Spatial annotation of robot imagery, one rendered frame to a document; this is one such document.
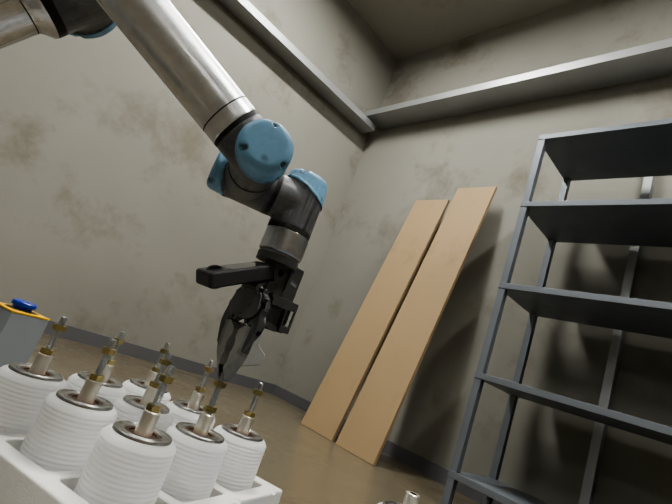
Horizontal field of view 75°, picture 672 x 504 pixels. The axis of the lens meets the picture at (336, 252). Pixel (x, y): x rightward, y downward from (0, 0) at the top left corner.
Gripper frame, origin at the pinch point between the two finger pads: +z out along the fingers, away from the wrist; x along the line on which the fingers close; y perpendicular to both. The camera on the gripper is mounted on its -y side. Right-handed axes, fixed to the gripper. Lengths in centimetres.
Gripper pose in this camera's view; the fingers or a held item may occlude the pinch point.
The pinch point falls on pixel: (221, 370)
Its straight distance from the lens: 72.9
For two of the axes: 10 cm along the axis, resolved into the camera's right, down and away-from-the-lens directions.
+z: -3.4, 9.1, -2.3
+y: 6.0, 4.0, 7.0
